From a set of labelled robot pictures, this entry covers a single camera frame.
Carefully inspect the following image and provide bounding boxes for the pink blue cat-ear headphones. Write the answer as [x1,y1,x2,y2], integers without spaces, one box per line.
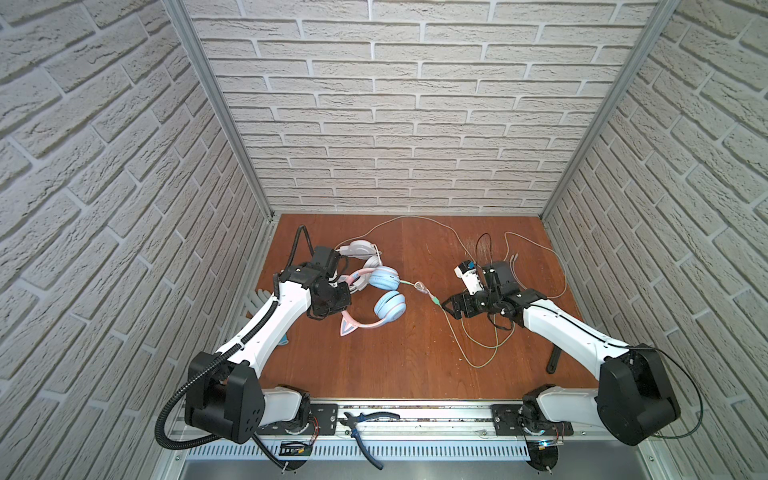
[340,266,407,337]

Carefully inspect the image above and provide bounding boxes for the green headphone cable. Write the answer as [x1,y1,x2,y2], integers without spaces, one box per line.
[398,278,517,370]

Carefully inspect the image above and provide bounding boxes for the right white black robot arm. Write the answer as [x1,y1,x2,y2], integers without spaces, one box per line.
[441,261,681,446]

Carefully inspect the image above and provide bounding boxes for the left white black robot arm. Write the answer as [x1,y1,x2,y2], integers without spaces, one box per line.
[184,247,351,444]

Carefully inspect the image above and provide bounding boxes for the white headphones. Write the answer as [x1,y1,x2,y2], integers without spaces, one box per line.
[337,239,382,268]

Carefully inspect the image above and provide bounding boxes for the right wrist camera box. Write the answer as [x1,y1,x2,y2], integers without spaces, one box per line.
[454,260,484,295]

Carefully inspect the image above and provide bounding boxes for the white headphone cable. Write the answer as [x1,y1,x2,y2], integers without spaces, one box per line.
[333,215,569,301]

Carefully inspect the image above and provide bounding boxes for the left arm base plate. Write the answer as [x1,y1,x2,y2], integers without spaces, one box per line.
[257,403,339,437]

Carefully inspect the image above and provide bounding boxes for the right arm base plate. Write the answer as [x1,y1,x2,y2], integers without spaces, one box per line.
[490,403,574,437]

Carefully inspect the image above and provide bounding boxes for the blue handled pliers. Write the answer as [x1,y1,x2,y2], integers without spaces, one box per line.
[338,410,401,471]

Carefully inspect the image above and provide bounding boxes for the aluminium front rail frame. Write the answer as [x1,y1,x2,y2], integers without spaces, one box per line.
[161,398,667,463]

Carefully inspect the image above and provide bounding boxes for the black corrugated cable conduit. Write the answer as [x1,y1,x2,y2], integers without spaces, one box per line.
[154,225,316,472]

